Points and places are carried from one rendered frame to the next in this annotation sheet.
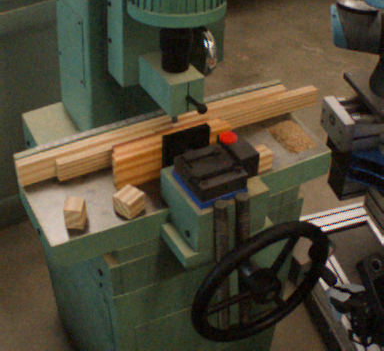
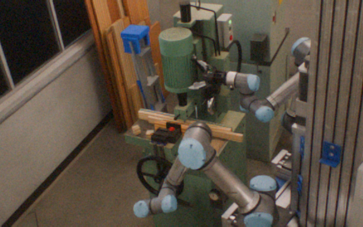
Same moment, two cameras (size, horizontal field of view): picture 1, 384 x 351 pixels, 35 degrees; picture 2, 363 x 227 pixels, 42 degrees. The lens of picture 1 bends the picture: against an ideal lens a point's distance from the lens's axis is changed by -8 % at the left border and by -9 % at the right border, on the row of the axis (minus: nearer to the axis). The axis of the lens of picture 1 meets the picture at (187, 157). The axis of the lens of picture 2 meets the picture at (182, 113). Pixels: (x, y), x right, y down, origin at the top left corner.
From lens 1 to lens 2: 2.10 m
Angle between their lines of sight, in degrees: 48
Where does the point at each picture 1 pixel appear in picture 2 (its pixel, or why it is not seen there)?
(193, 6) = (171, 86)
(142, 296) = (153, 168)
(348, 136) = (273, 168)
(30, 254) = not seen: hidden behind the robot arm
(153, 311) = not seen: hidden behind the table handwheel
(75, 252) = (130, 140)
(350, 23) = (285, 118)
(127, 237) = (145, 144)
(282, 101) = (224, 133)
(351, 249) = not seen: outside the picture
